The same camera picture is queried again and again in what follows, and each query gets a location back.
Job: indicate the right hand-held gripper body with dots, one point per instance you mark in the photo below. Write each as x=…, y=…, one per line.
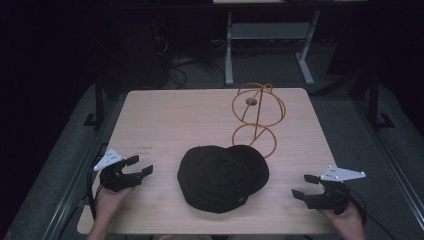
x=331, y=198

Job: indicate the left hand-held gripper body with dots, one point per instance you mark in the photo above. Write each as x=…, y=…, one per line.
x=115, y=178

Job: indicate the person's left hand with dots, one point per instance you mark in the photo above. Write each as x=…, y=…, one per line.
x=108, y=203

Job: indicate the person's right hand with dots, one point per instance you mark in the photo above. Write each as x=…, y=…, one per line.
x=348, y=220

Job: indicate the black baseball cap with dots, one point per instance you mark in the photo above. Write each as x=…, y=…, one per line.
x=216, y=178

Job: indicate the small dark round disc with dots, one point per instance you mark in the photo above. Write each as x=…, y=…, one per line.
x=251, y=101

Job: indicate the white metal stand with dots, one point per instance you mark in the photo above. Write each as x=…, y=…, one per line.
x=268, y=31

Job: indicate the black metal post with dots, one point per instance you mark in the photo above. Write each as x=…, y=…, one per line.
x=374, y=100
x=99, y=103

